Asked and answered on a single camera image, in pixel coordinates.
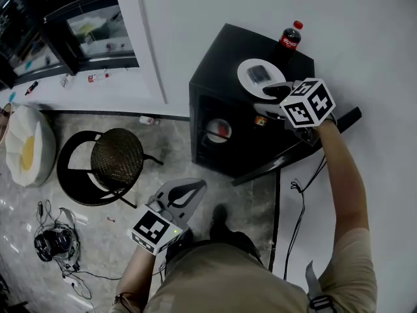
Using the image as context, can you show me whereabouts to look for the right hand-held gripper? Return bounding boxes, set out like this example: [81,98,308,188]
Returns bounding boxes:
[253,78,336,146]

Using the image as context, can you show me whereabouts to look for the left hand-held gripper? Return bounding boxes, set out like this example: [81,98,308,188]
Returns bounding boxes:
[131,178,208,256]

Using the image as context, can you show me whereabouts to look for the white round plate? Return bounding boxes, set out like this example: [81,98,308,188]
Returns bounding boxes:
[237,58,287,102]
[205,118,233,143]

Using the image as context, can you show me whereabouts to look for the black mini fridge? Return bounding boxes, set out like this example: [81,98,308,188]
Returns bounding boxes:
[188,23,362,187]

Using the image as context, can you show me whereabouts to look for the person's left forearm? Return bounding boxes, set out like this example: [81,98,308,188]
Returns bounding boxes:
[115,248,156,313]

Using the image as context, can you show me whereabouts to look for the person's right forearm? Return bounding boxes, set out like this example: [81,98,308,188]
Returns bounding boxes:
[317,122,371,244]

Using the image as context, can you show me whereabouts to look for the black shoe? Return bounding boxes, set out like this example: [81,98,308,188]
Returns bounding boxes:
[210,203,229,237]

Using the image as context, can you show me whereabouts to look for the cola bottle with red cap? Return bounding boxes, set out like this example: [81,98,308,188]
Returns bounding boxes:
[273,20,304,67]

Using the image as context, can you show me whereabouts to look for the person's black trousers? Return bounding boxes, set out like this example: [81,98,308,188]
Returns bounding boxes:
[164,228,263,273]

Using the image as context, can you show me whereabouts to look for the black wicker chair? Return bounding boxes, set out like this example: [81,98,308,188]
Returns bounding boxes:
[56,128,164,209]

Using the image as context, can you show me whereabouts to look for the person's beige shirt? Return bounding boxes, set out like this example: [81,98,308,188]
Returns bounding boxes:
[110,228,379,313]

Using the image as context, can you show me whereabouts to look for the white flower-shaped cushion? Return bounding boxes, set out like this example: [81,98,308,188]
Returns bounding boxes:
[5,104,57,188]

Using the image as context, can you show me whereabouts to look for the black arm cord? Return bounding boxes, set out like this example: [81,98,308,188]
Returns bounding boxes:
[113,292,137,313]

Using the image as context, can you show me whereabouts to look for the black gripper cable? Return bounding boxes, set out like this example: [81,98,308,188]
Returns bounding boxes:
[283,155,326,280]

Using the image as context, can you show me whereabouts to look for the black headset with cables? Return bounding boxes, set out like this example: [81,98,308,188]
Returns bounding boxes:
[34,200,81,264]

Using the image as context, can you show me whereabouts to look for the grey shoulder strap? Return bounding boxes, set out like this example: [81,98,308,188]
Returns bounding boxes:
[305,261,336,313]

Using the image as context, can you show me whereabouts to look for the black window frame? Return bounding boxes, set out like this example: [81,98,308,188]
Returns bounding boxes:
[0,0,140,89]

